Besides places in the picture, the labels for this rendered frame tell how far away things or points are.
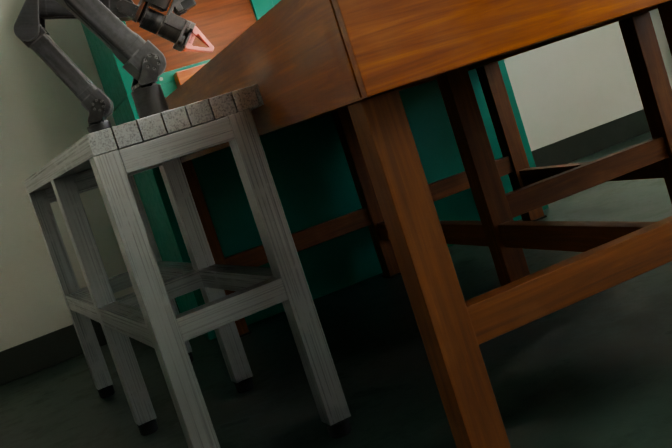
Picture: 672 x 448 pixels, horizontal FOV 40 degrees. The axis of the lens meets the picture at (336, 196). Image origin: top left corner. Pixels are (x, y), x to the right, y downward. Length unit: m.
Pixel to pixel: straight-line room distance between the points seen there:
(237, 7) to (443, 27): 1.90
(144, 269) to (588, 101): 3.48
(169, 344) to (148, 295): 0.09
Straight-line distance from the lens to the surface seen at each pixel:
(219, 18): 3.11
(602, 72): 4.89
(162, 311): 1.62
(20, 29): 2.53
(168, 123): 1.63
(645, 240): 1.51
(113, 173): 1.60
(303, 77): 1.44
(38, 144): 3.72
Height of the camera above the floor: 0.57
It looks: 5 degrees down
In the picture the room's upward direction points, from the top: 18 degrees counter-clockwise
